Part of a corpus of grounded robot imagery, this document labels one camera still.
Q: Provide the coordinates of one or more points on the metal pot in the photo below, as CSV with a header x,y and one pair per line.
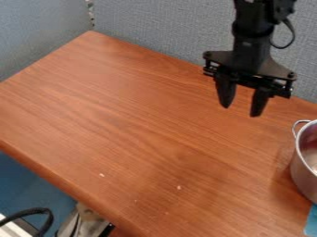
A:
x,y
303,158

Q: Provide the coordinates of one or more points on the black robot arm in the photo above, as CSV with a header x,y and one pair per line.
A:
x,y
257,16

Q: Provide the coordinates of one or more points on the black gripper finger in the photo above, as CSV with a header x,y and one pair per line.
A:
x,y
226,89
261,97

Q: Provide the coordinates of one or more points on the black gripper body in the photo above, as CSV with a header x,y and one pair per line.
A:
x,y
250,64

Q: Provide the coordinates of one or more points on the metal table leg bracket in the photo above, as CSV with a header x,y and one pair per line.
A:
x,y
84,223

